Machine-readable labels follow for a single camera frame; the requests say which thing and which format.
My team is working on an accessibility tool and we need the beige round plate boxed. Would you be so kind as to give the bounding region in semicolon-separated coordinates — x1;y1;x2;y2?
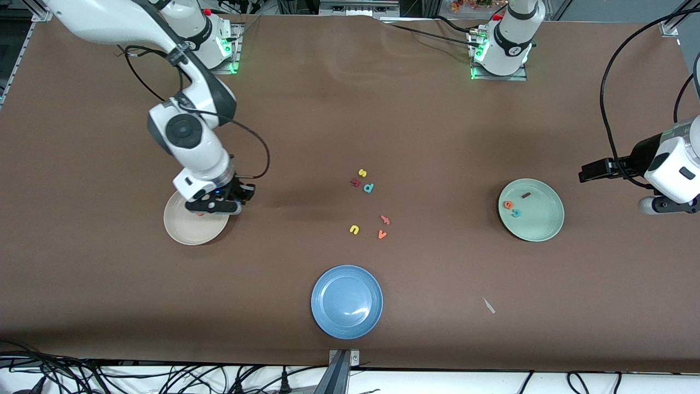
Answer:
164;189;231;246

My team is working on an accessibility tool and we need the green round plate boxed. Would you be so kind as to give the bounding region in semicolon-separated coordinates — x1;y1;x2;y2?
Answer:
498;178;565;242

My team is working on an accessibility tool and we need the brown table cover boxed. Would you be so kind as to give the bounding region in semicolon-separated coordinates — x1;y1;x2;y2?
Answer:
0;10;700;374

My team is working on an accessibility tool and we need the aluminium corner profile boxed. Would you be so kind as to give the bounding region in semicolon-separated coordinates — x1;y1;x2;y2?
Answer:
659;0;700;38

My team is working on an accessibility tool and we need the blue round plate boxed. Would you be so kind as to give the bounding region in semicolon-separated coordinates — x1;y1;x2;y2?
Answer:
311;265;383;340

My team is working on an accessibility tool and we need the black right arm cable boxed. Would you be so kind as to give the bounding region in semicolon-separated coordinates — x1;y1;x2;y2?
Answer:
118;44;270;180

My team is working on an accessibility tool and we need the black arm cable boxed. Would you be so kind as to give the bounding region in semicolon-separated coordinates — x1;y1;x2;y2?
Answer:
118;44;270;180
600;8;700;189

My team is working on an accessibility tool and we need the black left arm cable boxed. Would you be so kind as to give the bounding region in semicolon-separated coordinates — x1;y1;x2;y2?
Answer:
600;8;700;189

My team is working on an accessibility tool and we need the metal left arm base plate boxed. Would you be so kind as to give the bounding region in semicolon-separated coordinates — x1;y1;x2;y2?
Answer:
469;30;528;82

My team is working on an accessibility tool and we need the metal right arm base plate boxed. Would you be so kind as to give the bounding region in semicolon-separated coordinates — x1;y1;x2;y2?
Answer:
211;23;241;74

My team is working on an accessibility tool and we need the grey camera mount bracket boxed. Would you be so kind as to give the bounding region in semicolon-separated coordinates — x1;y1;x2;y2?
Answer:
327;349;361;394

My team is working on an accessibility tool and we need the black looped floor cable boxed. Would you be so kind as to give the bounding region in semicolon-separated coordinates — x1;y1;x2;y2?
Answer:
566;371;621;394

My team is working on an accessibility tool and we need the grey metal frame bracket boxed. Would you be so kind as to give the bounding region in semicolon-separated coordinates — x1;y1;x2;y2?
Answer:
320;0;401;18

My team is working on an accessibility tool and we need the black base power cable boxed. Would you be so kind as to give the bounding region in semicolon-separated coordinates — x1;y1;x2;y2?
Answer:
383;15;482;50

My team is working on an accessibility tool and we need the aluminium side rail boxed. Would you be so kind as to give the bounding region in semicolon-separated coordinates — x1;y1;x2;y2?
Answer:
0;8;54;107

